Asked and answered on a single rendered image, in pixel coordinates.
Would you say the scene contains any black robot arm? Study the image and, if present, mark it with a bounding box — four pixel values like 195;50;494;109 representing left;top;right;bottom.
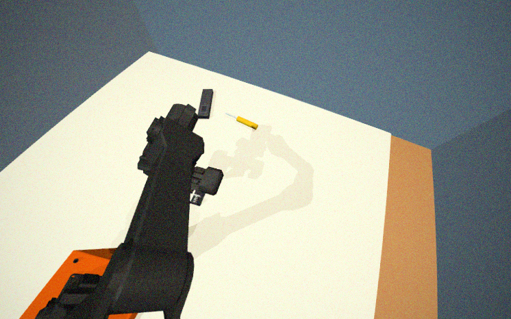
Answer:
35;103;204;319

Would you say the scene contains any yellow-handled screwdriver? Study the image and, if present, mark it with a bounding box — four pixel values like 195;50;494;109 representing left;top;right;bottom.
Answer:
226;112;258;130

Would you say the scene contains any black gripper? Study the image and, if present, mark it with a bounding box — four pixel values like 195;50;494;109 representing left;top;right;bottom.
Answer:
191;166;224;196

